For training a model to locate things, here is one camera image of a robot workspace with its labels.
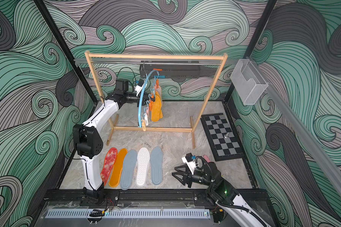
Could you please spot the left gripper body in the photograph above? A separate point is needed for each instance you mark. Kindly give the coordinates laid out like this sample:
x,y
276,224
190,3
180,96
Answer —
x,y
132,98

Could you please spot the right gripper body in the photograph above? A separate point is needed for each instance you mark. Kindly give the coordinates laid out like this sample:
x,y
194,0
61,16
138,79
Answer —
x,y
190,178

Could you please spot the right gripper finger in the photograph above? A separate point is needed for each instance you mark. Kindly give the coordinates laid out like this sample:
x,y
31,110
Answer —
x,y
182,169
181,177

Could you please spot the blue clip hanger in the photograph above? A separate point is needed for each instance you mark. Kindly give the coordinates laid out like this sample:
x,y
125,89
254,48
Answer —
x,y
142,92

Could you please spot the orange insole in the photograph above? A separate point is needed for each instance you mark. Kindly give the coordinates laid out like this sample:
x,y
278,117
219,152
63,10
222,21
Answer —
x,y
156,113
117,168

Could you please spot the grey blue insole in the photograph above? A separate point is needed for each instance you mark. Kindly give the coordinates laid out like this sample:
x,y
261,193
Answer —
x,y
156,161
129,164

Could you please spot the white insole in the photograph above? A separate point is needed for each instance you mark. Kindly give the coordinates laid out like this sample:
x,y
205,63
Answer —
x,y
143,160

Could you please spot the red patterned insole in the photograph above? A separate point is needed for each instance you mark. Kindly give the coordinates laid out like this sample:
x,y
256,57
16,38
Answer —
x,y
109,162

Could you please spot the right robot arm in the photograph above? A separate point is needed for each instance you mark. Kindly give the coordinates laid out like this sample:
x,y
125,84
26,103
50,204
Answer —
x,y
219,192

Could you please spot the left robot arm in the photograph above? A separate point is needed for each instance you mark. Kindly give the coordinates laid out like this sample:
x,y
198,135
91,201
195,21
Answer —
x,y
88,142

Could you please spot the pink microphone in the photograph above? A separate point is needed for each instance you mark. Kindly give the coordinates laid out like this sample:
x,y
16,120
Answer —
x,y
206,158

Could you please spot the white clothes peg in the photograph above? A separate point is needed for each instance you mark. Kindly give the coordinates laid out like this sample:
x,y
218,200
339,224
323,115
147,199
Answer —
x,y
146,119

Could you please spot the black white chessboard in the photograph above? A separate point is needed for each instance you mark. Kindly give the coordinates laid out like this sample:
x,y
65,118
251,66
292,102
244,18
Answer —
x,y
215,127

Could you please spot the wooden clothes rack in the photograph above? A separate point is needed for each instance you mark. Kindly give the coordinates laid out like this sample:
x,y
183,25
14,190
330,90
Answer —
x,y
151,99

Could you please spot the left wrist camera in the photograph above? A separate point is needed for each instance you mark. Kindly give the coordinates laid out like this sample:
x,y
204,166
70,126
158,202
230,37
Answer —
x,y
139,86

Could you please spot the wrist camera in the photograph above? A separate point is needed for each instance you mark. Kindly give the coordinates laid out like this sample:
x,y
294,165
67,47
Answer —
x,y
190,161
139,86

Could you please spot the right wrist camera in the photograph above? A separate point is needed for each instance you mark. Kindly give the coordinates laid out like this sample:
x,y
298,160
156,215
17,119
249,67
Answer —
x,y
190,161

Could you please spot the black wall tool holder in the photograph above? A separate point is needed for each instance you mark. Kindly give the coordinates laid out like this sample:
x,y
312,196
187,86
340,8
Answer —
x,y
171,70

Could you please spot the clear acrylic wall box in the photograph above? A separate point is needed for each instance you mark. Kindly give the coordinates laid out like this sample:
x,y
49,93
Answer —
x,y
248,81

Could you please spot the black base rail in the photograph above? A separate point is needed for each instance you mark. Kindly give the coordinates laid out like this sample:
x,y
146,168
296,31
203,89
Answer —
x,y
116,197

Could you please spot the white slotted cable duct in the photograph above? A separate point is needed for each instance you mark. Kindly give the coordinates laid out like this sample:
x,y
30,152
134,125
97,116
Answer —
x,y
131,213

